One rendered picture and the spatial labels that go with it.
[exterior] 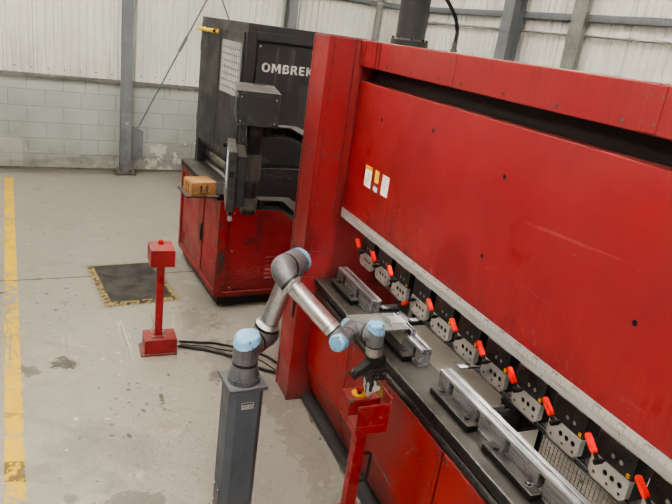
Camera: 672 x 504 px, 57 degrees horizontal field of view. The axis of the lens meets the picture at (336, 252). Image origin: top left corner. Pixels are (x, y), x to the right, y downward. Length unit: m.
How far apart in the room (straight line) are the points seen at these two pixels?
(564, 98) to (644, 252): 0.58
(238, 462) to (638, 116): 2.21
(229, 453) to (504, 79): 2.01
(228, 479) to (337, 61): 2.23
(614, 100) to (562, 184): 0.32
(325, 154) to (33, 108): 6.41
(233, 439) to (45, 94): 7.19
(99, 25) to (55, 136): 1.63
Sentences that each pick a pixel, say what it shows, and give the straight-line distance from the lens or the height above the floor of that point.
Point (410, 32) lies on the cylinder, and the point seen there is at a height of 2.37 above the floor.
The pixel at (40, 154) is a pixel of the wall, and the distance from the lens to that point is 9.66.
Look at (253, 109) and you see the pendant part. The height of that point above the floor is 1.85.
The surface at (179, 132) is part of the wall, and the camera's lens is 9.83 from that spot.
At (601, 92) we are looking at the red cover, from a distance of 2.11.
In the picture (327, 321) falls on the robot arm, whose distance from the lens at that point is 2.57.
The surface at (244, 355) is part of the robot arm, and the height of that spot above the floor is 0.93.
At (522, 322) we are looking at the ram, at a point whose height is 1.42.
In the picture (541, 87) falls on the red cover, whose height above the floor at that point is 2.23.
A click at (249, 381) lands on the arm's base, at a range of 2.87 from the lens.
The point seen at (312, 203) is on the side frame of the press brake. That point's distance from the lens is 3.69.
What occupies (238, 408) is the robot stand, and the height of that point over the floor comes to 0.68.
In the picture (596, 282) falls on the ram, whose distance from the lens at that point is 2.10.
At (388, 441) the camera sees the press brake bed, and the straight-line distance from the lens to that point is 3.14.
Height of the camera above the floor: 2.31
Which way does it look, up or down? 19 degrees down
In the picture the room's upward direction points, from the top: 8 degrees clockwise
